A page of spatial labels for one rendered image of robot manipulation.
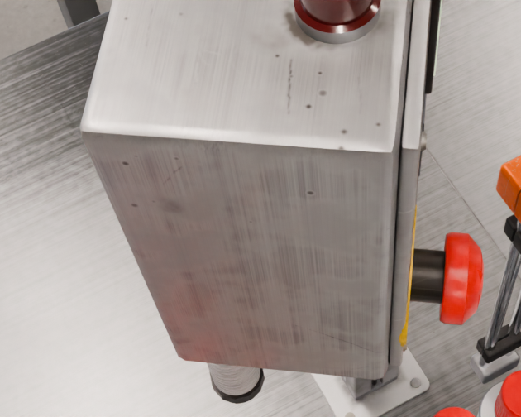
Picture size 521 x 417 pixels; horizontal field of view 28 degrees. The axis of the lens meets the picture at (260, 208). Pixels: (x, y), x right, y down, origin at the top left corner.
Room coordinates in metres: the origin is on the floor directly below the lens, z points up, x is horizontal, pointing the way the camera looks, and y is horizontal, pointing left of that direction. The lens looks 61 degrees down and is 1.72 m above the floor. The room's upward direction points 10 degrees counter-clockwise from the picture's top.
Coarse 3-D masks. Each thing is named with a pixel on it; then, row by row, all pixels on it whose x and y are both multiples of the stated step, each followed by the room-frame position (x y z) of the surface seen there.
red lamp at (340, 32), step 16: (304, 0) 0.20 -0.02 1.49; (320, 0) 0.19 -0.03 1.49; (336, 0) 0.19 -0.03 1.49; (352, 0) 0.19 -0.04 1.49; (368, 0) 0.19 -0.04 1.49; (304, 16) 0.20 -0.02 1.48; (320, 16) 0.19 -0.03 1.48; (336, 16) 0.19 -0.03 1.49; (352, 16) 0.19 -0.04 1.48; (368, 16) 0.19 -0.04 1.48; (304, 32) 0.19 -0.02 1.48; (320, 32) 0.19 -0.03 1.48; (336, 32) 0.19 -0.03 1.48; (352, 32) 0.19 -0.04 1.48; (368, 32) 0.19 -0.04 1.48
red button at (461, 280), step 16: (448, 240) 0.18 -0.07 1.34; (464, 240) 0.18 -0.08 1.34; (416, 256) 0.18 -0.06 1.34; (432, 256) 0.18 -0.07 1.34; (448, 256) 0.18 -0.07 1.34; (464, 256) 0.17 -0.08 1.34; (480, 256) 0.18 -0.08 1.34; (416, 272) 0.17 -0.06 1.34; (432, 272) 0.17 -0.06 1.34; (448, 272) 0.17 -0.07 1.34; (464, 272) 0.17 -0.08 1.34; (480, 272) 0.17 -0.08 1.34; (416, 288) 0.17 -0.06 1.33; (432, 288) 0.17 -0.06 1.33; (448, 288) 0.16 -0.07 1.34; (464, 288) 0.16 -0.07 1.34; (480, 288) 0.16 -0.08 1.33; (448, 304) 0.16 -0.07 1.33; (464, 304) 0.16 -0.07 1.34; (448, 320) 0.16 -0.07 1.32; (464, 320) 0.15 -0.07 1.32
